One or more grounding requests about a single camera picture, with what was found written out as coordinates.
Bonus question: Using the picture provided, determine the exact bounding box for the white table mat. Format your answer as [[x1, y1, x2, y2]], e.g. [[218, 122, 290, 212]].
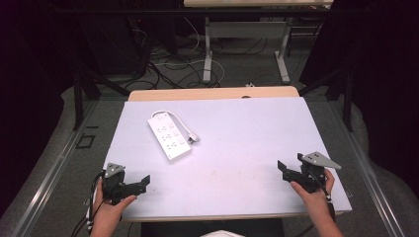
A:
[[102, 96, 353, 221]]

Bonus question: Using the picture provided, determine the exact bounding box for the black floor socket frame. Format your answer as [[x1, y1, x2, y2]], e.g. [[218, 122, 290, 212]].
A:
[[75, 133, 97, 150]]

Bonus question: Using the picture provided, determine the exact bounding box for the person's white clothing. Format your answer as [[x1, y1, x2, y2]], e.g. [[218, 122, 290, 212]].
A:
[[200, 229, 246, 237]]

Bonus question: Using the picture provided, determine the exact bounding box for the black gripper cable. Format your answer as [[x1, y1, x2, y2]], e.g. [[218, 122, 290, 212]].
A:
[[70, 171, 107, 237], [307, 169, 337, 222]]

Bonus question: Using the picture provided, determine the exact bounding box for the white power strip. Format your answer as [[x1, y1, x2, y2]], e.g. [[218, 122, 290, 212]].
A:
[[146, 112, 193, 163]]

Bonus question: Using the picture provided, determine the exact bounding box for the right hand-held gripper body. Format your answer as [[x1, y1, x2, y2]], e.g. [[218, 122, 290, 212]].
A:
[[296, 151, 343, 195]]

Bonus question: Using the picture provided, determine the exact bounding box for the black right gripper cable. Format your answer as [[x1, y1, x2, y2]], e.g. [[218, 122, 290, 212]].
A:
[[307, 169, 337, 222]]

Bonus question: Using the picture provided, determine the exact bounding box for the person's left hand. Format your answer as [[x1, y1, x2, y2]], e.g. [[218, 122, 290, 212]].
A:
[[92, 179, 137, 226]]

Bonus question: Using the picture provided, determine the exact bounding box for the person's right hand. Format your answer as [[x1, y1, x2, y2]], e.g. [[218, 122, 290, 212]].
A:
[[290, 168, 336, 215]]

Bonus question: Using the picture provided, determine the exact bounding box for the white metal desk frame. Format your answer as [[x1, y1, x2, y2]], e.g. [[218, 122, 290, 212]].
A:
[[202, 16, 293, 85]]

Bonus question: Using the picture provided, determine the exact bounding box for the white power strip cable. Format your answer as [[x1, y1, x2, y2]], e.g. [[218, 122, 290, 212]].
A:
[[150, 110, 201, 144]]

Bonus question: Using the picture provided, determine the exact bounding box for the black metal stand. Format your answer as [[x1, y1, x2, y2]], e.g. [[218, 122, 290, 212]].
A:
[[72, 63, 131, 131], [298, 63, 355, 133]]

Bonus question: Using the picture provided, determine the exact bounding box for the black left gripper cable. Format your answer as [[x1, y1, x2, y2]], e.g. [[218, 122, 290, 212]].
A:
[[70, 171, 107, 237]]

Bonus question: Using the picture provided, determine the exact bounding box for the light desk top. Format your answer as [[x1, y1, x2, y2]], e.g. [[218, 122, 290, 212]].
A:
[[183, 0, 334, 8]]

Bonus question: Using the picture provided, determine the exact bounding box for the white floor cable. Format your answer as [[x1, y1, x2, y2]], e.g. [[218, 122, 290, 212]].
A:
[[154, 17, 226, 87]]

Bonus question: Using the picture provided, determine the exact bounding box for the tangle of floor cables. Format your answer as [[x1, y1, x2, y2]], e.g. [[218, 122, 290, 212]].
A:
[[126, 18, 275, 91]]

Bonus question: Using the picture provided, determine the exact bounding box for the aluminium floor rail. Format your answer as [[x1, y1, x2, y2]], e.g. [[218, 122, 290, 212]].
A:
[[11, 100, 100, 237], [330, 100, 408, 237]]

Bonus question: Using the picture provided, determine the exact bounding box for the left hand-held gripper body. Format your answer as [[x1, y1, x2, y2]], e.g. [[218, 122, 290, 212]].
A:
[[101, 162, 140, 206]]

